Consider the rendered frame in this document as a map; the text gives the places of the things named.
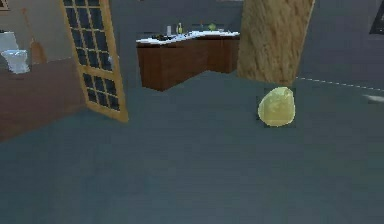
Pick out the white toilet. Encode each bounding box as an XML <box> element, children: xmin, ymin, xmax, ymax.
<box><xmin>0</xmin><ymin>31</ymin><xmax>31</xmax><ymax>75</ymax></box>

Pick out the brown cabinet with white worktop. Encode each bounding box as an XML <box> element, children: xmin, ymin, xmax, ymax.
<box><xmin>135</xmin><ymin>30</ymin><xmax>241</xmax><ymax>93</ymax></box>

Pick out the plain wooden room door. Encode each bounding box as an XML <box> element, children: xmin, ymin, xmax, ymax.
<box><xmin>236</xmin><ymin>0</ymin><xmax>316</xmax><ymax>87</ymax></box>

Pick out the wooden glass-paned room door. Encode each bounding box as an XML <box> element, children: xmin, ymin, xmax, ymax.
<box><xmin>59</xmin><ymin>0</ymin><xmax>130</xmax><ymax>124</ymax></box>

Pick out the black pan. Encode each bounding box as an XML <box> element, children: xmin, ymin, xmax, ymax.
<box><xmin>151</xmin><ymin>34</ymin><xmax>174</xmax><ymax>42</ymax></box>

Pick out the yellow-green round lump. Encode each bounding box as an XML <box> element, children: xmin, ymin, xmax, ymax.
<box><xmin>257</xmin><ymin>86</ymin><xmax>297</xmax><ymax>128</ymax></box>

